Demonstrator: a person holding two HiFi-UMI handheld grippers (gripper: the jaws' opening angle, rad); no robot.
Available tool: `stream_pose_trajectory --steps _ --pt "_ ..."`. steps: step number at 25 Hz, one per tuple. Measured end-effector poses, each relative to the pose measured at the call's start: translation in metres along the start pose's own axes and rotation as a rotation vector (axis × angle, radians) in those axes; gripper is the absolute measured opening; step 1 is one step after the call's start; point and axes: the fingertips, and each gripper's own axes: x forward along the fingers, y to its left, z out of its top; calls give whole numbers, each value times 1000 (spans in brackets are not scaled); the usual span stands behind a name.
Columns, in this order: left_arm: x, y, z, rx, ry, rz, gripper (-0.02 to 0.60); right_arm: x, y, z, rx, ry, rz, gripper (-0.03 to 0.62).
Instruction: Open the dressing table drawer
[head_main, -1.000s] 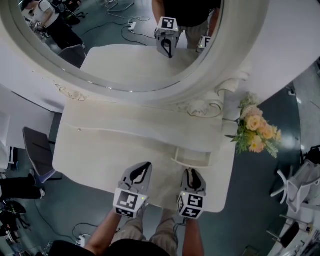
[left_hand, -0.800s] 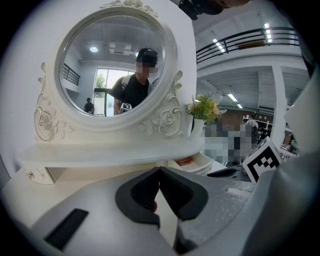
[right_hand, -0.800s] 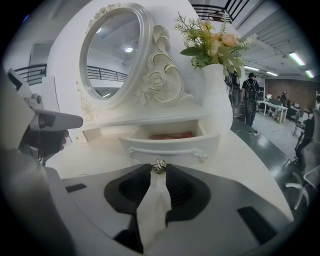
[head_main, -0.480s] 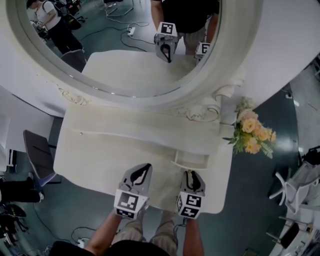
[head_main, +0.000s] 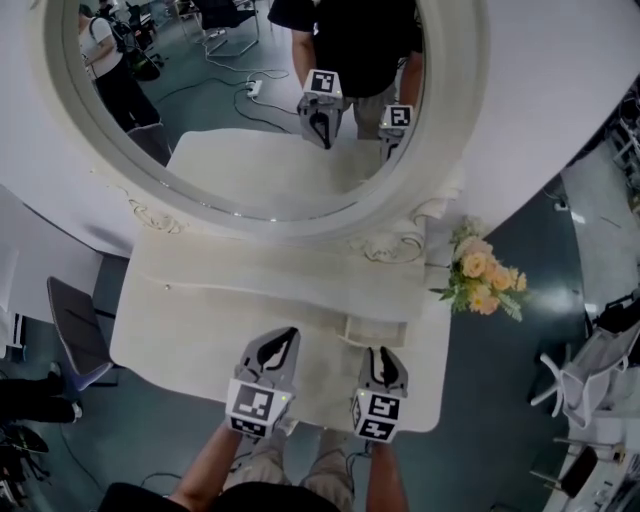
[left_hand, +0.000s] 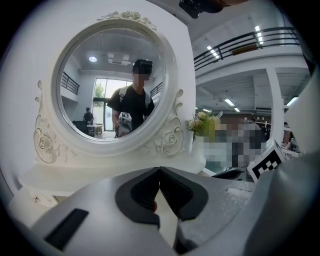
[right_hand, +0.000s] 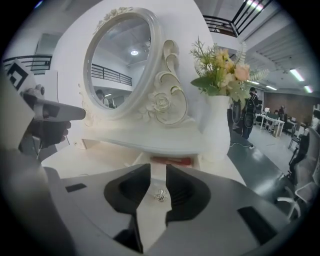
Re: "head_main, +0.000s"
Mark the black bag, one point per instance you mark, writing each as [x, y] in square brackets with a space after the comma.
[617, 312]

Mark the peach flower bouquet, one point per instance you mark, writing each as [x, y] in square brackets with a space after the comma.
[482, 280]

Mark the oval white framed mirror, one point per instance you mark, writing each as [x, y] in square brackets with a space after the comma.
[440, 165]

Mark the black phone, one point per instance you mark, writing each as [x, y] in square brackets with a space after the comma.
[579, 472]

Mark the person's beige shorts legs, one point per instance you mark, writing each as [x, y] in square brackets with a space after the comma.
[330, 470]

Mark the person's black shirt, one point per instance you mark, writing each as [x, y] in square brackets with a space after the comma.
[240, 497]

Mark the white dressing table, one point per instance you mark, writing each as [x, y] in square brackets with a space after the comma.
[320, 365]

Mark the white mesh office chair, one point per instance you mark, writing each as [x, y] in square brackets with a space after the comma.
[595, 370]

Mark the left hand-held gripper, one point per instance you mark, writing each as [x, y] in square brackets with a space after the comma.
[257, 402]

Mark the grey folding chair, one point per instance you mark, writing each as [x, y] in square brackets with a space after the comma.
[75, 325]

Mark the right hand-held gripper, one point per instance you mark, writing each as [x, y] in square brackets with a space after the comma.
[377, 412]

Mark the white dressing table drawer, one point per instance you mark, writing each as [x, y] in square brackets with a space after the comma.
[375, 330]

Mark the person's left forearm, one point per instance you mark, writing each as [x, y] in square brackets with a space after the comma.
[215, 467]

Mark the white curved desk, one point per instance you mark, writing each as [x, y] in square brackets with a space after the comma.
[607, 260]

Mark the person's right forearm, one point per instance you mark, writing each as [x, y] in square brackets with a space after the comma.
[387, 475]

